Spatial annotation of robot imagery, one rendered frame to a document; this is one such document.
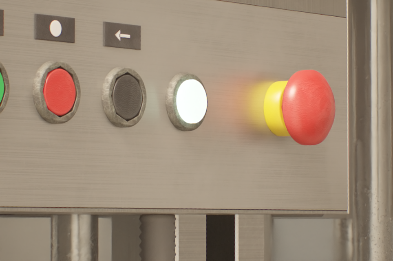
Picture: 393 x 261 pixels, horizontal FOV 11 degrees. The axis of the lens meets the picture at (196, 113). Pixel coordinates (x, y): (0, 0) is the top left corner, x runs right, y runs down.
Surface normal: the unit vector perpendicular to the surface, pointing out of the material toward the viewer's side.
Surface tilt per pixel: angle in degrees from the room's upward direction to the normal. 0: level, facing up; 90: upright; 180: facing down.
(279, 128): 139
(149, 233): 58
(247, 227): 90
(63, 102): 90
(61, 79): 90
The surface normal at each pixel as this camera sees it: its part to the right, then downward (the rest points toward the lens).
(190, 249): 0.78, -0.04
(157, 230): -0.07, 0.48
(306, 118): 0.38, 0.18
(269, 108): -0.63, 0.02
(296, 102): 0.15, -0.10
